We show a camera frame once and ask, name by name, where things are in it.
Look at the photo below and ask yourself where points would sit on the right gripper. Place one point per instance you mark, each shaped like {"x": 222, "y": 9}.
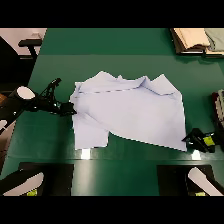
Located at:
{"x": 203, "y": 139}

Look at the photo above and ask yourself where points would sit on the pale lavender shirt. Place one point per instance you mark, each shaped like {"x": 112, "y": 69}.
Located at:
{"x": 133, "y": 110}

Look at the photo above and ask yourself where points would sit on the grey-green garment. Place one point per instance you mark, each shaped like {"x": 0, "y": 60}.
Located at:
{"x": 216, "y": 39}

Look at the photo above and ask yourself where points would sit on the brown garment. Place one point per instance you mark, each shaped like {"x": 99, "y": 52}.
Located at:
{"x": 176, "y": 45}

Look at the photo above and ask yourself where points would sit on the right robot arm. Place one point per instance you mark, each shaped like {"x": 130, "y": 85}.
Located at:
{"x": 204, "y": 180}

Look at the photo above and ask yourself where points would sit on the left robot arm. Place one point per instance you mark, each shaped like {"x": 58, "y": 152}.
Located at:
{"x": 15, "y": 106}

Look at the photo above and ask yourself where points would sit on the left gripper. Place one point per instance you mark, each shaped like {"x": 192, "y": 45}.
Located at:
{"x": 67, "y": 108}

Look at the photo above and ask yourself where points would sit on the beige garment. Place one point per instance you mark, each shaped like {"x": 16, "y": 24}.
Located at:
{"x": 191, "y": 37}

